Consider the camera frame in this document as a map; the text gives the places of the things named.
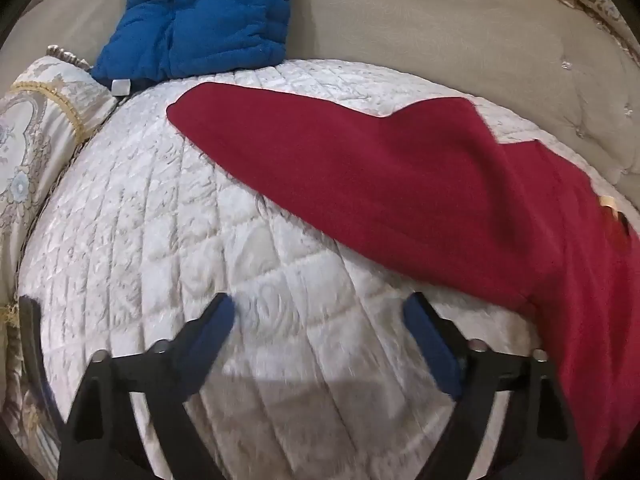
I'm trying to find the dark red sweater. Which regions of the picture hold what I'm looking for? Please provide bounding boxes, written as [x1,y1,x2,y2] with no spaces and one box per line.
[167,82,639,479]

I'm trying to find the white quilted bedspread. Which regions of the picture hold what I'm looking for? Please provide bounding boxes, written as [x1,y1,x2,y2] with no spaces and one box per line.
[17,57,604,480]

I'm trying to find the floral gold-trimmed pillow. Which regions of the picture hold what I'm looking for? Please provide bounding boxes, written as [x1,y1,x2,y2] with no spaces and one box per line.
[1,46,117,479]

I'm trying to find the beige tufted headboard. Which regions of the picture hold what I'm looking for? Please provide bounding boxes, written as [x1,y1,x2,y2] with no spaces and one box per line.
[1,0,639,202]

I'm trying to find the blue quilted garment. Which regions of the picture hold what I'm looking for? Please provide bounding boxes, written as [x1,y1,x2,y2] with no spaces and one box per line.
[91,0,291,92]

